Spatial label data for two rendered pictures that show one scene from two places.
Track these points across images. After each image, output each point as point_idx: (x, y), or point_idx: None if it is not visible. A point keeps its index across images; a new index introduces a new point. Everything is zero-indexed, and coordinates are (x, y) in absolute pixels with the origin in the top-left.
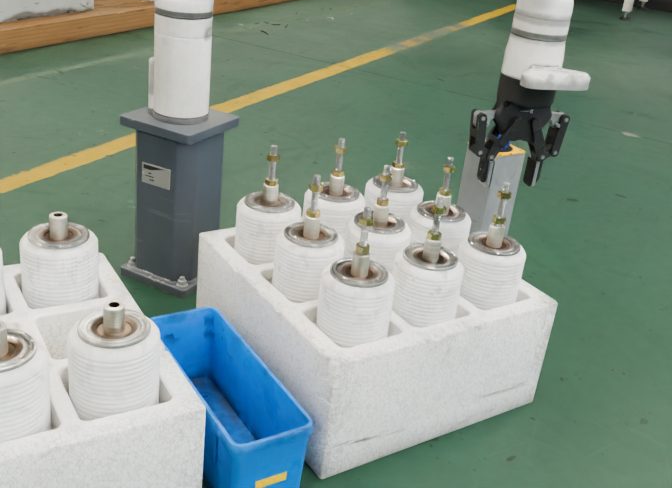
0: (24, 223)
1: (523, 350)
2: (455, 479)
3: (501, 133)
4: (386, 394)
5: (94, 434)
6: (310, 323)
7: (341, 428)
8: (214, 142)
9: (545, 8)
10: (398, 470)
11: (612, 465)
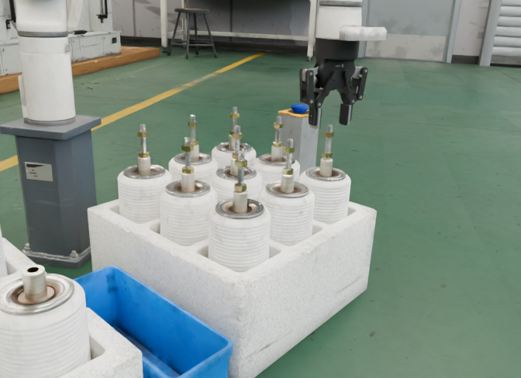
0: None
1: (360, 250)
2: (340, 361)
3: (323, 85)
4: (278, 304)
5: None
6: (205, 259)
7: (250, 341)
8: (84, 138)
9: None
10: (295, 365)
11: (440, 321)
